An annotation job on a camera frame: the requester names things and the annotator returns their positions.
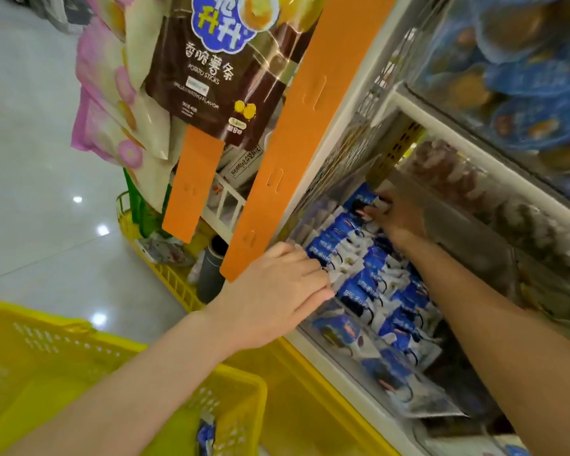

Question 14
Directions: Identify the person's left hand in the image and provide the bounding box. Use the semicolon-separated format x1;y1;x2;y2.
203;242;336;353

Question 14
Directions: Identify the person's right hand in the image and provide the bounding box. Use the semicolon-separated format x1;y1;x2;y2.
363;187;429;248

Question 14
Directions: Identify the blue white snack packet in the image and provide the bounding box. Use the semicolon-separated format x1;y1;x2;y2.
305;235;345;286
343;182;393;218

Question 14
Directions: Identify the person's left forearm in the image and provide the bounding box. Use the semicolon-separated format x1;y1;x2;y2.
5;311;241;456

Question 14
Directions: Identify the person's right forearm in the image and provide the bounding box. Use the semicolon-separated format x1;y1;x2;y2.
391;230;570;456

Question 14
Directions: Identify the yellow price tag holder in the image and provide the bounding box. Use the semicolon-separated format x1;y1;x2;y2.
365;117;427;187

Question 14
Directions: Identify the grey roll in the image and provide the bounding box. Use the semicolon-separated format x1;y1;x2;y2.
197;235;230;305

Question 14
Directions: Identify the row of blue white packets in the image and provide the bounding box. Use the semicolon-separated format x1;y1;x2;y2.
289;182;467;419

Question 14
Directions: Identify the clear plastic shelf guard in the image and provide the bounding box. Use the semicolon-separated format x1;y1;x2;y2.
387;170;570;330

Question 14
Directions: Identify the white labelled box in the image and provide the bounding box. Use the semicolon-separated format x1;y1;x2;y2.
218;143;265;189

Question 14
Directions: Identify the long orange hanging strip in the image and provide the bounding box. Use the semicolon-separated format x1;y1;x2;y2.
218;0;401;283

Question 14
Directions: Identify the short orange hanging strip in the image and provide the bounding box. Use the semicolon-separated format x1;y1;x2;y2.
161;125;226;244

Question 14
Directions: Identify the white metal shelf unit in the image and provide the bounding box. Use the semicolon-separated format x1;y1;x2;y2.
266;0;570;456

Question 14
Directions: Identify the grey patterned packet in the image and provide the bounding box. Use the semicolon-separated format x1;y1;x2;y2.
134;234;196;267

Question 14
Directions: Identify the yellow shelf base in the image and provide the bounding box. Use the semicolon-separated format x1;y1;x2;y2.
221;334;402;456

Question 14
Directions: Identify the row of brown snack packets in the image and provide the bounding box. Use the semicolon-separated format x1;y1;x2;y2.
399;137;570;304

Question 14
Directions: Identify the green snack bag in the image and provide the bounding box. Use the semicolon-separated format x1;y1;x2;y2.
123;167;164;239

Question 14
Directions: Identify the pink cream snack bag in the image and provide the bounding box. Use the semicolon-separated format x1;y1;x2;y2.
70;86;174;214
82;0;138;43
75;29;172;161

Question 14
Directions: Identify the brown potato sticks bag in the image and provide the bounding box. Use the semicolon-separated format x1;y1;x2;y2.
144;0;326;151

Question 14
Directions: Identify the blue packet in basket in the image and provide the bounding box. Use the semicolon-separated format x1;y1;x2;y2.
196;421;218;456

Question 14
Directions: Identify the pile of blue snack bags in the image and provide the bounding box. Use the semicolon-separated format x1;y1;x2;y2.
408;0;570;207

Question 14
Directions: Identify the yellow plastic shopping basket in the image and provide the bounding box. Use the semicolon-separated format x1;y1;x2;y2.
0;299;269;456

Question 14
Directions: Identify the white wire rack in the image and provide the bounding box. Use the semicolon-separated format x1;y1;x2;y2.
201;172;248;244

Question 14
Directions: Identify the yellow wire basket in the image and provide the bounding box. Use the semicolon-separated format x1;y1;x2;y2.
116;191;206;314

